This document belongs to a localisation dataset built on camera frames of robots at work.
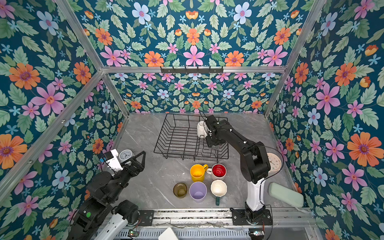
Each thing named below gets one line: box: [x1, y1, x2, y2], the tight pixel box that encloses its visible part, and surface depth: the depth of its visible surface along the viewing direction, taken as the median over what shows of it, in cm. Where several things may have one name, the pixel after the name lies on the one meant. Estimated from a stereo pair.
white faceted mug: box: [197, 121, 209, 139], surface depth 98 cm
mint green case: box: [268, 182, 304, 208], surface depth 80 cm
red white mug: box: [206, 163, 227, 180], surface depth 86 cm
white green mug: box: [210, 179, 228, 206], surface depth 76 cm
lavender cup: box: [189, 181, 208, 204], surface depth 75 cm
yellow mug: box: [190, 164, 209, 182], surface depth 84 cm
